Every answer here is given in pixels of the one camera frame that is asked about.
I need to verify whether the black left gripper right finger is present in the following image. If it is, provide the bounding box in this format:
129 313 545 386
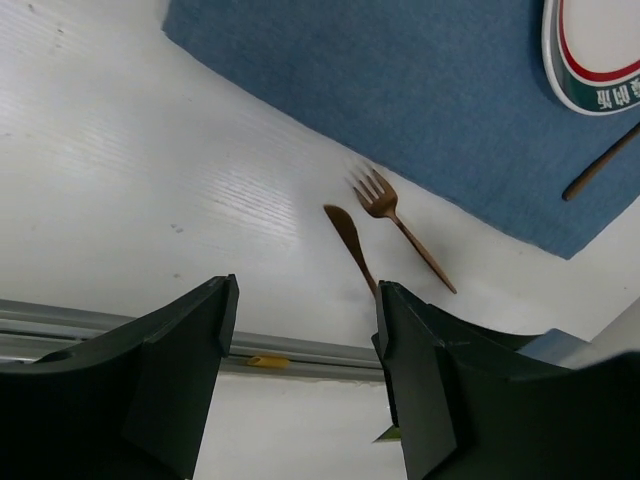
372 281 639 479

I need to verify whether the copper fork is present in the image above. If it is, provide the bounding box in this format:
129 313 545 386
351 167 457 294

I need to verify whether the yellow rail slot nut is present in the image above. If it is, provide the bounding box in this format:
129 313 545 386
246 355 290 370

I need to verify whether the aluminium front rail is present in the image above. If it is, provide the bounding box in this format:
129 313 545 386
1 300 384 383

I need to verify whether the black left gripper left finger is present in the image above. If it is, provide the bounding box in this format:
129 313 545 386
1 275 239 479

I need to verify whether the copper knife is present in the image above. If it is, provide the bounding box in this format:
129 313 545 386
323 204 377 296

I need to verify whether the copper spoon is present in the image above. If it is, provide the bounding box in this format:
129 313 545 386
561 123 640 202

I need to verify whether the white plate green red rim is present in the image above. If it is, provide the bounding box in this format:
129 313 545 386
541 0 639 116

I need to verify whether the blue cloth placemat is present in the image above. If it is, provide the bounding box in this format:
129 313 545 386
162 1 639 259

